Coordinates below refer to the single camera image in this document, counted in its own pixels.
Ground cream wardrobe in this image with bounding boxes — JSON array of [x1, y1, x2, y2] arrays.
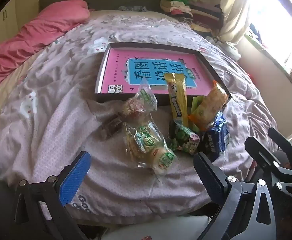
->
[[0, 0, 40, 52]]

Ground green pastry wrapper packet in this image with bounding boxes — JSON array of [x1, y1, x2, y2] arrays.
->
[[190, 95, 207, 133]]

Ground long yellow snack bar packet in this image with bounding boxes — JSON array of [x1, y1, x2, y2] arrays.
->
[[164, 72, 189, 128]]

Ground blue snack packet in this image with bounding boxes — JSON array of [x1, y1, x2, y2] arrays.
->
[[198, 111, 231, 162]]

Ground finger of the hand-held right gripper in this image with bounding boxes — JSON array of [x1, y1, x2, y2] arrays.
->
[[268, 127, 292, 170], [244, 137, 292, 193]]

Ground pink duvet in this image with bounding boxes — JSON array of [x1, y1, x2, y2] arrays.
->
[[0, 0, 91, 97]]

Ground clear pastry packet green label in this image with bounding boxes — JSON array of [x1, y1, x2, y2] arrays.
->
[[125, 121, 165, 160], [136, 147, 177, 180]]

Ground orange cracker packet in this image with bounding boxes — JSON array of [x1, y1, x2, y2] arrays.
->
[[188, 80, 229, 130]]

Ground pink and blue book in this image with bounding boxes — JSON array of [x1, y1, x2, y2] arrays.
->
[[100, 49, 220, 95]]

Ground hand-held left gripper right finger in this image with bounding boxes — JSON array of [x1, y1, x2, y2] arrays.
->
[[193, 152, 281, 240]]

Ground crumpled white cloth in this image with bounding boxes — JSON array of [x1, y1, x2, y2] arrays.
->
[[222, 41, 242, 58]]

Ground dark brown cake packet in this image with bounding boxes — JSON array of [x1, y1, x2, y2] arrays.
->
[[100, 115, 124, 140]]

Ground dark cardboard box tray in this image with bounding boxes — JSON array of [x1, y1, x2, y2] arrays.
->
[[94, 42, 232, 105]]

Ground green windowsill cloth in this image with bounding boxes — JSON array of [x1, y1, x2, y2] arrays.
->
[[244, 34, 290, 73]]

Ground printed floral quilt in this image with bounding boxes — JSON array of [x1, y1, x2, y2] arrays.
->
[[0, 10, 278, 227]]

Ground dark patterned pillow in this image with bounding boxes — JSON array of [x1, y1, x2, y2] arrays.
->
[[118, 4, 147, 13]]

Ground pile of folded clothes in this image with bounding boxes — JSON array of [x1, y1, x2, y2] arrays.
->
[[159, 0, 224, 38]]

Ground window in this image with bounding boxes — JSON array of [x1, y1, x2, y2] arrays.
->
[[249, 0, 292, 68]]

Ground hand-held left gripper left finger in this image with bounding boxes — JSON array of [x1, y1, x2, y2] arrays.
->
[[11, 151, 91, 240]]

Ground cream curtain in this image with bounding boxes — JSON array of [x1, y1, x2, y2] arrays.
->
[[217, 0, 255, 43]]

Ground green pea snack packet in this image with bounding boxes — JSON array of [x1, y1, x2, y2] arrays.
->
[[167, 121, 201, 155]]

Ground clear candied hawthorn packet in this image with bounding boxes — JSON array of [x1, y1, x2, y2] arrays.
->
[[122, 76, 158, 120]]

